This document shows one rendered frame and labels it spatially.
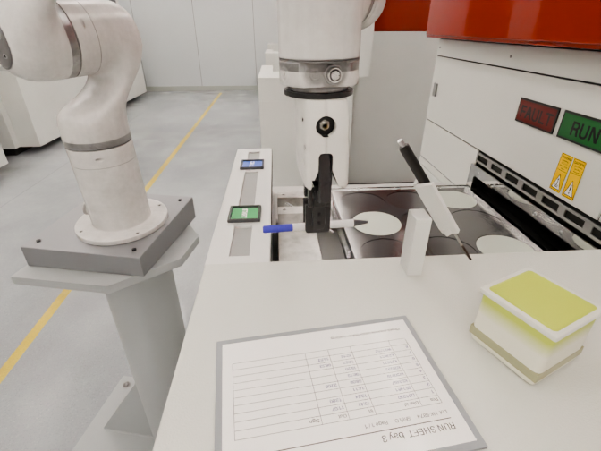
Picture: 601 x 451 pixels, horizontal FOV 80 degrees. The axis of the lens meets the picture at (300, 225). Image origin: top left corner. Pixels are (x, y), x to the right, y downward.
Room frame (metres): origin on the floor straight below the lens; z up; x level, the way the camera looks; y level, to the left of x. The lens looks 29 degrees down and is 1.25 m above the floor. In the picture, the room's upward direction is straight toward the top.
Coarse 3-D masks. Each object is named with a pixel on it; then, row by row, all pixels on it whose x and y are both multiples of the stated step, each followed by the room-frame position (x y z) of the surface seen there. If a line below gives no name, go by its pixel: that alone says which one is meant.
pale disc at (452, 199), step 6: (444, 192) 0.80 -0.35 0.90; (450, 192) 0.80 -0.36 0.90; (456, 192) 0.80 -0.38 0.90; (444, 198) 0.77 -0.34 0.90; (450, 198) 0.77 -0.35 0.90; (456, 198) 0.77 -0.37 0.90; (462, 198) 0.77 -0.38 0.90; (468, 198) 0.77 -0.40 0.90; (450, 204) 0.74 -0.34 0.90; (456, 204) 0.74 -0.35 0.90; (462, 204) 0.74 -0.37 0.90; (468, 204) 0.74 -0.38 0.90; (474, 204) 0.74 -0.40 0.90
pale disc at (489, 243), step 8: (480, 240) 0.58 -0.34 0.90; (488, 240) 0.58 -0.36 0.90; (496, 240) 0.58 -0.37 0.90; (504, 240) 0.58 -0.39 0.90; (512, 240) 0.58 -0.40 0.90; (480, 248) 0.55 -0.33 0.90; (488, 248) 0.55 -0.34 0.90; (496, 248) 0.55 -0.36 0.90; (504, 248) 0.55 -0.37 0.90; (512, 248) 0.55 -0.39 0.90; (520, 248) 0.55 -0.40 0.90; (528, 248) 0.55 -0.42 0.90
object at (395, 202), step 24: (336, 192) 0.80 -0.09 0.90; (360, 192) 0.80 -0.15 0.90; (384, 192) 0.80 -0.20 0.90; (408, 192) 0.80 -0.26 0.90; (456, 216) 0.68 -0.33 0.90; (480, 216) 0.68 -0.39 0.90; (360, 240) 0.58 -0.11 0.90; (384, 240) 0.58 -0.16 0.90; (432, 240) 0.58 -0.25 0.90; (456, 240) 0.58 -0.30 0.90; (528, 240) 0.58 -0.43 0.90
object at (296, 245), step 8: (280, 232) 0.65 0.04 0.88; (288, 232) 0.65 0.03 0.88; (296, 232) 0.65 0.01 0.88; (304, 232) 0.65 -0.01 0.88; (280, 240) 0.61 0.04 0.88; (288, 240) 0.61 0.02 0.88; (296, 240) 0.61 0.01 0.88; (304, 240) 0.61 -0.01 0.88; (312, 240) 0.61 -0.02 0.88; (280, 248) 0.58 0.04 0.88; (288, 248) 0.58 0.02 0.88; (296, 248) 0.58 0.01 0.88; (304, 248) 0.58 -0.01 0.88; (312, 248) 0.58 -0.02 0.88; (280, 256) 0.56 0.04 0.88; (288, 256) 0.56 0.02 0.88; (296, 256) 0.56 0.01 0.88; (304, 256) 0.56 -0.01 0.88; (312, 256) 0.56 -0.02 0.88; (320, 256) 0.56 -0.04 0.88
